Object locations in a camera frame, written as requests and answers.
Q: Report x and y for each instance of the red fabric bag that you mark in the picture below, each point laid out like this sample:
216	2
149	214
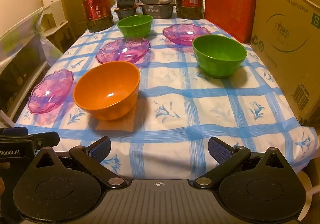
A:
230	8

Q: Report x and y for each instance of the checked cover cloth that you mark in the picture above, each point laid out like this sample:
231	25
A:
22	33

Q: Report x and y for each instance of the large printed cardboard box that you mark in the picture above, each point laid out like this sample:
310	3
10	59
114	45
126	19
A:
287	51

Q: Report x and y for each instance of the white wooden chair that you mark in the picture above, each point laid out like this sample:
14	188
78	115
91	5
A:
53	13

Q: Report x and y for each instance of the white round object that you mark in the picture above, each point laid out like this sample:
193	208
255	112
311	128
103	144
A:
306	181

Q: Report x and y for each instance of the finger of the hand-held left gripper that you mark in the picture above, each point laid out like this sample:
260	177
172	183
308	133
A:
15	131
46	138

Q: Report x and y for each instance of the blue checked tablecloth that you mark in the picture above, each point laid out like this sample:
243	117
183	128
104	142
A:
175	113

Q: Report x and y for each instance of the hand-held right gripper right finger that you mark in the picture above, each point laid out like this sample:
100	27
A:
220	150

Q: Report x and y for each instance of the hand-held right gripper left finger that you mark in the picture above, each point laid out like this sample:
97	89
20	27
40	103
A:
100	150

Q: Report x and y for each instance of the green plastic bowl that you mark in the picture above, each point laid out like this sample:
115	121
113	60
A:
220	63
135	27

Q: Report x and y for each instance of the purple transparent plate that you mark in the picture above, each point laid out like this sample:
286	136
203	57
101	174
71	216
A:
122	50
50	91
182	35

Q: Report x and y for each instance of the orange plastic bowl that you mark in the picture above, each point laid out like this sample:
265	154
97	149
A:
105	88

